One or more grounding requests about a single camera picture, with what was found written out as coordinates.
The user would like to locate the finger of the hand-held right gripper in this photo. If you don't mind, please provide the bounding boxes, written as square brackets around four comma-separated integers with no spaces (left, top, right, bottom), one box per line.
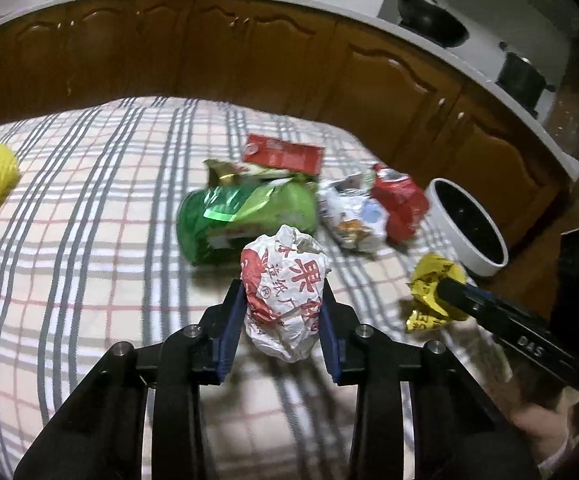
[437,279,579,393]

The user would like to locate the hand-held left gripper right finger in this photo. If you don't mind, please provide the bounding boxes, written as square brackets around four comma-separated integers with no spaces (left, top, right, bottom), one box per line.
[319,280,540,480]

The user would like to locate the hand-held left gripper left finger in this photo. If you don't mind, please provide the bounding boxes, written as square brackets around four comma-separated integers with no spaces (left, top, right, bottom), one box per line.
[13,278,248,480]

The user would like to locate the white red-print paper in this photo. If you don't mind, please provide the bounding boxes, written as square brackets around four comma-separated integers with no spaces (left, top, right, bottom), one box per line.
[240,225,331,363]

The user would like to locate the yellow wrapper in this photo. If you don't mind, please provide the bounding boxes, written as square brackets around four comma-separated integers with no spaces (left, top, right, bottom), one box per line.
[405,253,470,333]

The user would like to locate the white-rimmed black waste bin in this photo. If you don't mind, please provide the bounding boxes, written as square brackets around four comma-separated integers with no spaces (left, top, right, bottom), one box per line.
[423,178,510,278]

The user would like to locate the green snack bag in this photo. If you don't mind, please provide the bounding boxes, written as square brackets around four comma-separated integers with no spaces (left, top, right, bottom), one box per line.
[176,159,320,267]

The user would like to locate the white colourful wrapper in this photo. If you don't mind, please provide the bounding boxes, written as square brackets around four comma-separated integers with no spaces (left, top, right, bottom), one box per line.
[318,172,390,253]

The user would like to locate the red packet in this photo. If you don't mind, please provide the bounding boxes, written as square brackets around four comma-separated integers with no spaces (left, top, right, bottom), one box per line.
[243,133,326,177]
[371,162,430,245]

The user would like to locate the person's right forearm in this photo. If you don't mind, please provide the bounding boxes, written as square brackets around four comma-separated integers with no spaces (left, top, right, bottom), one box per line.
[512,400,570,480]

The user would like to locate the plaid tablecloth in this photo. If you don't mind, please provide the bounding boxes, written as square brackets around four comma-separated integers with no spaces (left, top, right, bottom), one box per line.
[0,96,515,480]

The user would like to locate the black cooking pot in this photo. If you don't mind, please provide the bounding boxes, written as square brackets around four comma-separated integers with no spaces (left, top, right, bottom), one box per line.
[496,41,556,107]

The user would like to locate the white kitchen countertop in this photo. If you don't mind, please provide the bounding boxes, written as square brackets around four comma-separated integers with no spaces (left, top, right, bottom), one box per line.
[0,0,579,181]

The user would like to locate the brown wooden base cabinets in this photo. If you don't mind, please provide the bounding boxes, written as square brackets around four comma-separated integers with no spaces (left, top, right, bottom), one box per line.
[0,0,577,241]

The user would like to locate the black wok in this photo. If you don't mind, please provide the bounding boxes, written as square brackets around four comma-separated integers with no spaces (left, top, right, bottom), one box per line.
[364,0,470,48]

